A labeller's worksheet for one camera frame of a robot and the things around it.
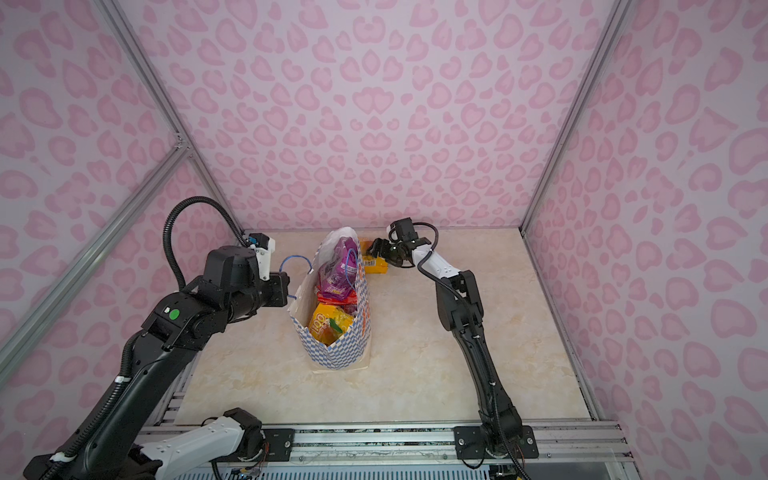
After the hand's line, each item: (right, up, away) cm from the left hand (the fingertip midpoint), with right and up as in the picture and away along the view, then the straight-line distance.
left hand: (289, 274), depth 67 cm
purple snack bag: (+9, 0, +13) cm, 16 cm away
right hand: (+18, +6, +40) cm, 44 cm away
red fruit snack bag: (+11, -8, +17) cm, 22 cm away
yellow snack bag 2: (+16, +1, +36) cm, 40 cm away
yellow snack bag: (+6, -14, +13) cm, 20 cm away
